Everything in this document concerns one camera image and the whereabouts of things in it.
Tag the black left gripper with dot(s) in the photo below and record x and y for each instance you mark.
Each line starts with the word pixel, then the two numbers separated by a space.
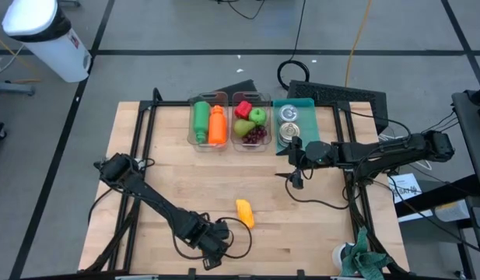
pixel 208 237

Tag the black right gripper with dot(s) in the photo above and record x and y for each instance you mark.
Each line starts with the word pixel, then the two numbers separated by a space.
pixel 321 155

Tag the blue Wild Planet tuna can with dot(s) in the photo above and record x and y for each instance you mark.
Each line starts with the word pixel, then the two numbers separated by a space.
pixel 289 131

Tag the red grape bunch toy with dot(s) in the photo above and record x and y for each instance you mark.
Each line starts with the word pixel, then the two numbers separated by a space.
pixel 256 135

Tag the tin can white nutrition label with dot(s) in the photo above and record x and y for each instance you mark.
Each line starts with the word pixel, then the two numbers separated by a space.
pixel 288 113

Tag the green apple toy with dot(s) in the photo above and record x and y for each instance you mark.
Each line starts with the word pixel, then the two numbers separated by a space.
pixel 258 116

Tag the green pear toy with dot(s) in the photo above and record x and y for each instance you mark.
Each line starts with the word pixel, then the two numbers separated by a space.
pixel 243 127

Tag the red bell pepper toy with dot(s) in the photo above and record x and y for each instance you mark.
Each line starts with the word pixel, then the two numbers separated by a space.
pixel 243 110

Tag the green plastic bottle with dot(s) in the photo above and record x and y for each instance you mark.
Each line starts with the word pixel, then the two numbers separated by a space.
pixel 201 118

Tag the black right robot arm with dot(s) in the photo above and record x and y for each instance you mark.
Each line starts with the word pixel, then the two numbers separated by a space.
pixel 391 149

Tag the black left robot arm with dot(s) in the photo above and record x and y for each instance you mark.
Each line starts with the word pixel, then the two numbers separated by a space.
pixel 146 194

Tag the black clamp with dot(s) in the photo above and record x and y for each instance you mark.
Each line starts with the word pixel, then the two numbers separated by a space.
pixel 191 272
pixel 300 273

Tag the teal plastic bin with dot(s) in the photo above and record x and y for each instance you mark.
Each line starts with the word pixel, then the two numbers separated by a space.
pixel 309 120

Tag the clear plastic bin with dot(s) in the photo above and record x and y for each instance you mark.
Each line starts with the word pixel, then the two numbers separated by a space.
pixel 268 97
pixel 191 145

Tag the orange plastic bottle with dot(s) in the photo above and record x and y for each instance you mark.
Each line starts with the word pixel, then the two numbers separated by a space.
pixel 217 124

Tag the black flat panel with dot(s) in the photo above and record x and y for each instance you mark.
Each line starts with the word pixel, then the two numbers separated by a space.
pixel 239 87

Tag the white cup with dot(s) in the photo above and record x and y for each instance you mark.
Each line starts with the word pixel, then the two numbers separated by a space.
pixel 337 258

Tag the white paper sheet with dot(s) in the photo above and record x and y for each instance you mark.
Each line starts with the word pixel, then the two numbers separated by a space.
pixel 408 183

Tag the green cloth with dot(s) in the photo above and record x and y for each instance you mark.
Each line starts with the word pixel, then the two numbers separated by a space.
pixel 364 260

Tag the black metal beam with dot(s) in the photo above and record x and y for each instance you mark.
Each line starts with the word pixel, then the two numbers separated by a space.
pixel 438 196

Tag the gray plastic box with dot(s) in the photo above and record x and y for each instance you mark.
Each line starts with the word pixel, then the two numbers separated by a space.
pixel 451 210

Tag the black cart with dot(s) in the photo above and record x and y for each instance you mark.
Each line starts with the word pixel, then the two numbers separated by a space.
pixel 469 128

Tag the white trash can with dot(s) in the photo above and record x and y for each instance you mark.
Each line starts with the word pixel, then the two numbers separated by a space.
pixel 60 54

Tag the gray metal stand base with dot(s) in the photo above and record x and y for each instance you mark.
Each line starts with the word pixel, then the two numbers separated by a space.
pixel 10 88

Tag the black metal table frame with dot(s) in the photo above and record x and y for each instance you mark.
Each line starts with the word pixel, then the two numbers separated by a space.
pixel 146 124

